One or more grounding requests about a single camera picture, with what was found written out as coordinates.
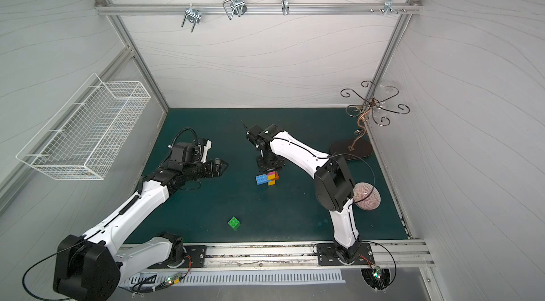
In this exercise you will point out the white wire basket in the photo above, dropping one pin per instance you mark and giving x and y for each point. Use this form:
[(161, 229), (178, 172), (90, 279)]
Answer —
[(83, 138)]

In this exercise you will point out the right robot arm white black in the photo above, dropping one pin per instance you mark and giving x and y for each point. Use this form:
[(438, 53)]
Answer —
[(334, 183)]

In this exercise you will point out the metal ornament stand dark base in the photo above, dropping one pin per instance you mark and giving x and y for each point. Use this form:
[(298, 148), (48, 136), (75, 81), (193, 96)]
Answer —
[(368, 109)]

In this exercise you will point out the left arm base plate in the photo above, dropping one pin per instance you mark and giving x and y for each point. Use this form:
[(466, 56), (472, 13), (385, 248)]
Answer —
[(193, 256)]

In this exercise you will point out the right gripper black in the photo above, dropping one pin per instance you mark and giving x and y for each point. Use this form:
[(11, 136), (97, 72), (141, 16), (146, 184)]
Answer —
[(268, 160)]

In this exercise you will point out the white slotted cable duct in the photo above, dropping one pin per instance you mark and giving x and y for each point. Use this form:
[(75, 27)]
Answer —
[(286, 277)]

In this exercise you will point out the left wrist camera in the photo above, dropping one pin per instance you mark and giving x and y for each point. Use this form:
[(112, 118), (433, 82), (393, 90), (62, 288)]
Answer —
[(203, 147)]

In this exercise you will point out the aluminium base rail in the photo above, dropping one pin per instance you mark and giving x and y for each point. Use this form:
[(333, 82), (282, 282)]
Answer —
[(298, 255)]

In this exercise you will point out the pink ribbed round coaster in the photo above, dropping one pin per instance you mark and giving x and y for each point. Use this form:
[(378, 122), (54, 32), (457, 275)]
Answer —
[(366, 196)]

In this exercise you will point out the metal clamp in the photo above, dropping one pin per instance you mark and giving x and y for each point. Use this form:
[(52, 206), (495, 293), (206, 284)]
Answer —
[(192, 17), (285, 7), (234, 8), (388, 8)]

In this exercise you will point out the aluminium cross bar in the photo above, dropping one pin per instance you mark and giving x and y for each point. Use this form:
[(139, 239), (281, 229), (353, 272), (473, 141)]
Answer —
[(254, 9)]

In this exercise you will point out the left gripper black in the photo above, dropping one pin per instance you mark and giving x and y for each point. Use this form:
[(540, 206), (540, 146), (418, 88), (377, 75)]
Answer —
[(214, 167)]

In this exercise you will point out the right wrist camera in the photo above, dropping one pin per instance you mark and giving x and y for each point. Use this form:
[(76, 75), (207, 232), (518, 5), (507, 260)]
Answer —
[(258, 136)]

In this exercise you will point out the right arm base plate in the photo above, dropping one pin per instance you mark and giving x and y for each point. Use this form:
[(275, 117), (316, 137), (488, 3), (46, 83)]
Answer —
[(329, 254)]

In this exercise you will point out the green 2x2 lego brick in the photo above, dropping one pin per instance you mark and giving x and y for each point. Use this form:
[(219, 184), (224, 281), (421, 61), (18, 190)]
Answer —
[(234, 223)]

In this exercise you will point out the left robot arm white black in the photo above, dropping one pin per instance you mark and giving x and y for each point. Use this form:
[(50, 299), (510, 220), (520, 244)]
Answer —
[(92, 265)]

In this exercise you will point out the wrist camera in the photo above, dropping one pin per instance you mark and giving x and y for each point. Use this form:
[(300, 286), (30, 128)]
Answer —
[(258, 136), (203, 147)]

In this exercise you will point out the blue 2x4 lego brick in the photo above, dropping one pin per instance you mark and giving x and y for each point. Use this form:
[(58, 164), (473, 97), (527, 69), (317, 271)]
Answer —
[(262, 179)]

